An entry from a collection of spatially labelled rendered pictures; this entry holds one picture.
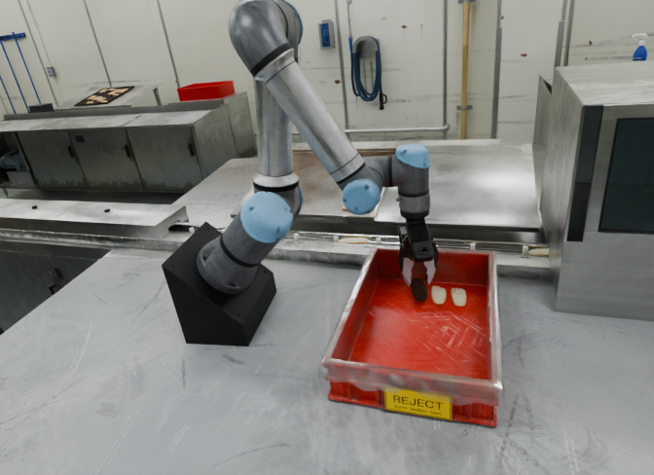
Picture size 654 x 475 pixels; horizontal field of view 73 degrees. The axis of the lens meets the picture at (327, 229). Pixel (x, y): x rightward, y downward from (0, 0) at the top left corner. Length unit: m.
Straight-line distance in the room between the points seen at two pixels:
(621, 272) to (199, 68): 5.40
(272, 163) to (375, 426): 0.62
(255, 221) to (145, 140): 3.57
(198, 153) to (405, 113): 2.28
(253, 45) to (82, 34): 6.22
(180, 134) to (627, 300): 3.69
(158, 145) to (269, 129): 3.40
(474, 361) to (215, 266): 0.61
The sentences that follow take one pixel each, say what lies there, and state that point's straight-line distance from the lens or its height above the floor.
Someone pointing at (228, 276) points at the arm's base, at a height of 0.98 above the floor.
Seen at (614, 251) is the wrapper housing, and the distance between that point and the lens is 1.12.
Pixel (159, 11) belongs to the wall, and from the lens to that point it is 6.20.
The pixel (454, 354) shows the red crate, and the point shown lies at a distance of 1.02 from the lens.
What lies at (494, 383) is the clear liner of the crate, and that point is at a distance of 0.83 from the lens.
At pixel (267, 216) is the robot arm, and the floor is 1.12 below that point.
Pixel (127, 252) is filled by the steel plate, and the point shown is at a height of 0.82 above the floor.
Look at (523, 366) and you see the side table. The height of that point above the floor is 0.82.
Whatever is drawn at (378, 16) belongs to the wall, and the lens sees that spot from 5.02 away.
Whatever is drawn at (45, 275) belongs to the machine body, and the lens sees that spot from 2.26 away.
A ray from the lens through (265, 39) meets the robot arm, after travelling 0.90.
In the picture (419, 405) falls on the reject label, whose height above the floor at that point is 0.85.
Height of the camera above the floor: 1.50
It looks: 26 degrees down
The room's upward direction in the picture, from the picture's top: 7 degrees counter-clockwise
